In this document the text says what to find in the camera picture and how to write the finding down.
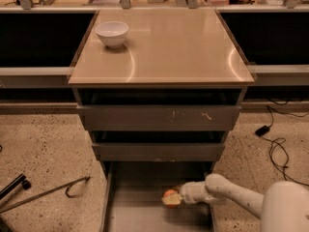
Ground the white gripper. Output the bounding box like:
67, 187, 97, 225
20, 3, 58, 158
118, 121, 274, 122
162, 182, 211, 206

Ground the orange fruit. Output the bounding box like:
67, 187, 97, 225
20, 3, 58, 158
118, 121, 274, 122
162, 189, 181, 208

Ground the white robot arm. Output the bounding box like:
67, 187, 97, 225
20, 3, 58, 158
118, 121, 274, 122
162, 174, 309, 232

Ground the bottom grey drawer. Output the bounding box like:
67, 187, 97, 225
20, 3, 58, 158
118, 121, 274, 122
101, 161, 214, 232

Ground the grey drawer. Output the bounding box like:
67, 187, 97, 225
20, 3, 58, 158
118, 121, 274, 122
75, 88, 242, 131
101, 161, 214, 232
92, 131, 226, 161

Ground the middle grey drawer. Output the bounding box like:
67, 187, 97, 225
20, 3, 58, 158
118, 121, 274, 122
92, 131, 226, 161

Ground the grey drawer cabinet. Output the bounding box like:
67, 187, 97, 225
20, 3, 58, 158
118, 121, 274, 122
67, 7, 258, 232

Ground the top grey drawer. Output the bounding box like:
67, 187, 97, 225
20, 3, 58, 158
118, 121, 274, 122
75, 88, 242, 131

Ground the metal hooked rod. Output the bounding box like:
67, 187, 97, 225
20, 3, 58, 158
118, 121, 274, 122
0, 176, 91, 214

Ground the black power adapter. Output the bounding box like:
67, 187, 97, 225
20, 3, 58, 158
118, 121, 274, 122
255, 126, 270, 137

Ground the black tube on floor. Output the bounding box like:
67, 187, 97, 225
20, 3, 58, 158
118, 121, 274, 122
0, 174, 31, 200

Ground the white ceramic bowl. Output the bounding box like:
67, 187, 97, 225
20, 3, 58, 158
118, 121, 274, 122
95, 21, 128, 48

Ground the black floor cable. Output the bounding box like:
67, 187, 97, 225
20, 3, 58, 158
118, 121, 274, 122
261, 98, 309, 188

